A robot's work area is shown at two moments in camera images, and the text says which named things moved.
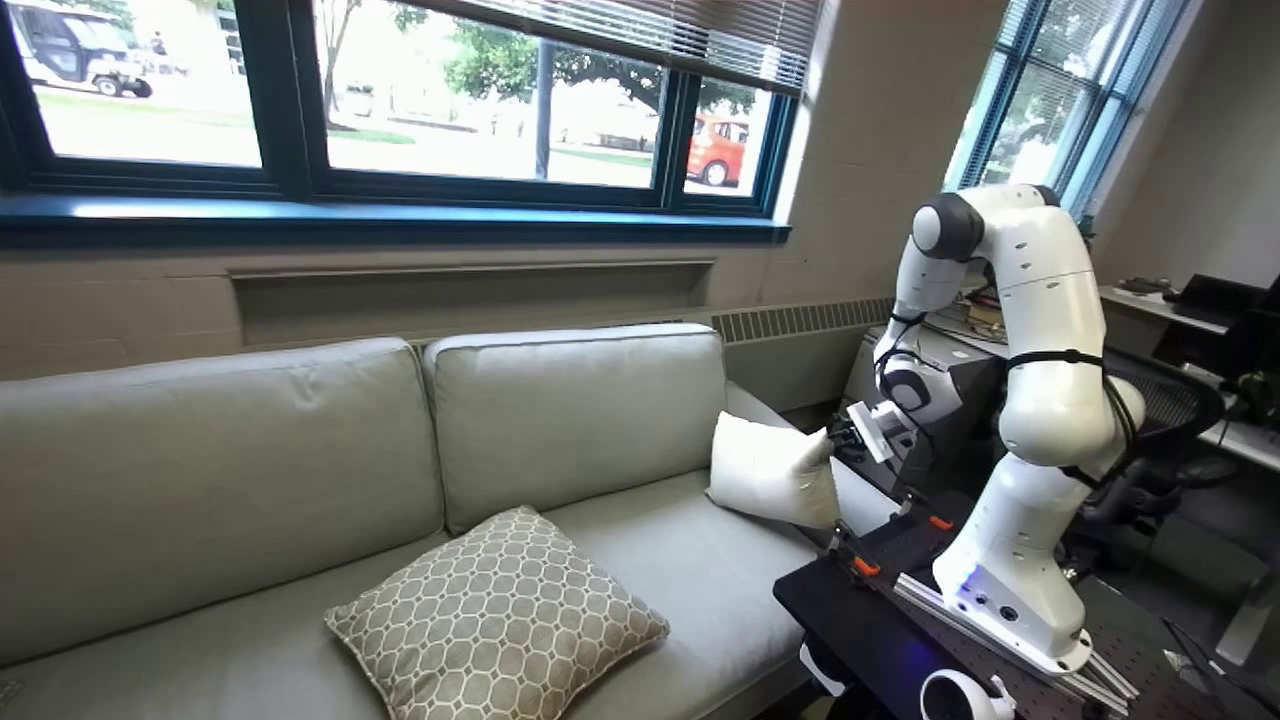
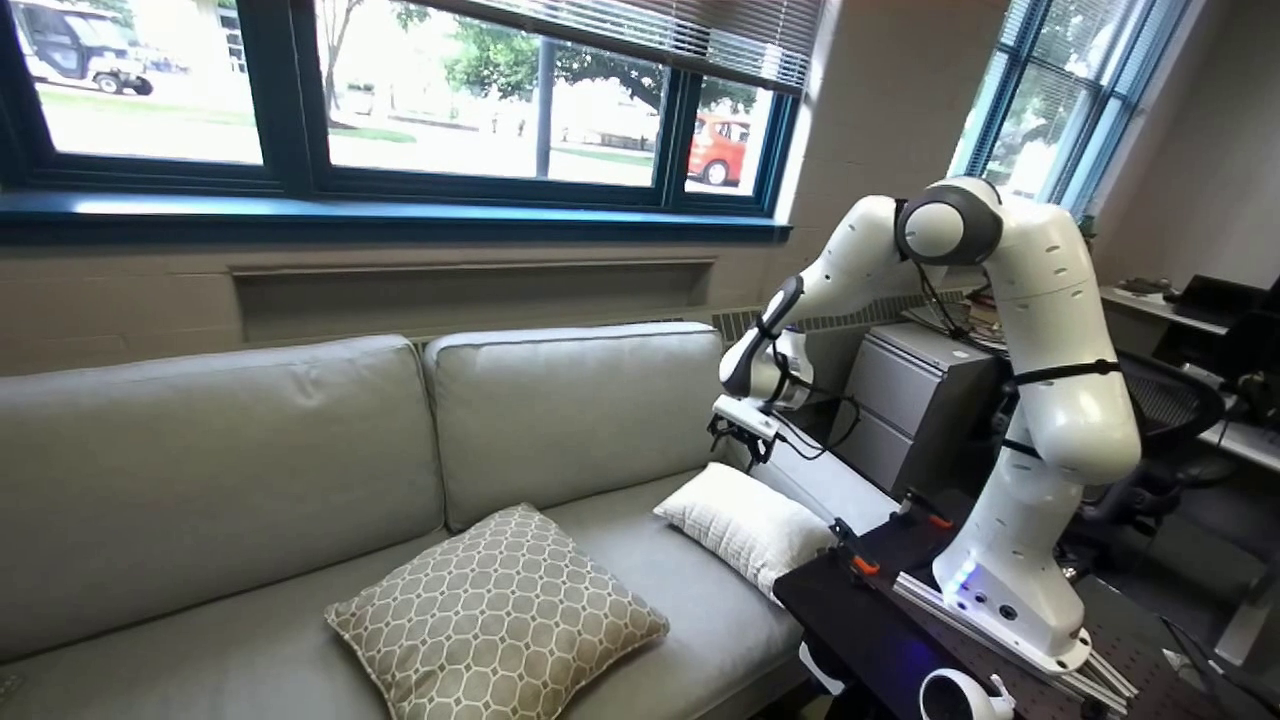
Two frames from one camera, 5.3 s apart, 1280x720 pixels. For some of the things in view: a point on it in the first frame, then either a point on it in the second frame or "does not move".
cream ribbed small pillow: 774,472 → 746,529
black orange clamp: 857,559 does not move
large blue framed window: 403,123 does not move
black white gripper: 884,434 → 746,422
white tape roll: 983,702 does not move
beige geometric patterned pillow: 494,621 does not move
